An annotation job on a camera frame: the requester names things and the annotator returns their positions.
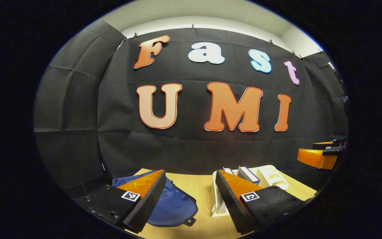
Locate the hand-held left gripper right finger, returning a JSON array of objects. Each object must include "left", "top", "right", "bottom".
[{"left": 215, "top": 169, "right": 311, "bottom": 235}]

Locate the white bookshelf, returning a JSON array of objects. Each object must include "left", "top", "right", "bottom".
[{"left": 212, "top": 165, "right": 289, "bottom": 218}]

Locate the blue cover book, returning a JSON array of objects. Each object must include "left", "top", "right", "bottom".
[{"left": 237, "top": 166, "right": 261, "bottom": 186}]

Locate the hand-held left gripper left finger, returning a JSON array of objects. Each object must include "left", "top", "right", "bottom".
[{"left": 75, "top": 169, "right": 167, "bottom": 233}]

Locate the blue schoolbag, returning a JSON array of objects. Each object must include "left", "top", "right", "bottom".
[{"left": 112, "top": 170, "right": 198, "bottom": 228}]

